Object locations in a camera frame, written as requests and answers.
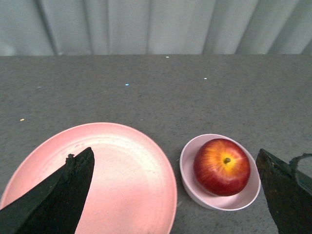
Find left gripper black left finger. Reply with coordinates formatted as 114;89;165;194
0;147;95;234

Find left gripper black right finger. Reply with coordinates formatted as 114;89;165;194
256;149;312;234

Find red apple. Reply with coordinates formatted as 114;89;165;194
193;138;251;196

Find light pink bowl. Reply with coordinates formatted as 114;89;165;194
179;134;261;211

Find pink plate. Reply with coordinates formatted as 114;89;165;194
0;123;177;234

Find white curtain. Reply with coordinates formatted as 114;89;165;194
0;0;312;56

